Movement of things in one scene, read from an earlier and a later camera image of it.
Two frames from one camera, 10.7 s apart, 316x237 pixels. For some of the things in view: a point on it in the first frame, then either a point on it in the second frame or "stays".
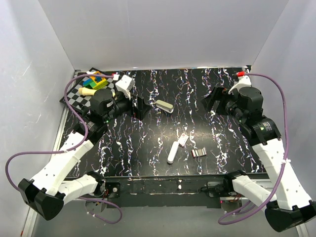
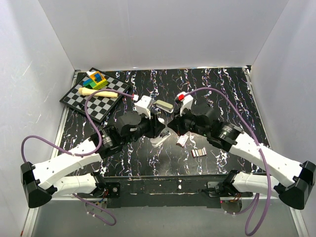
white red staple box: [183, 139] stays
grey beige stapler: [165, 106] stays
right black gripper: [217, 94] -> [176, 123]
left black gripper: [140, 111] -> [155, 126]
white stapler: [173, 152] -> [157, 140]
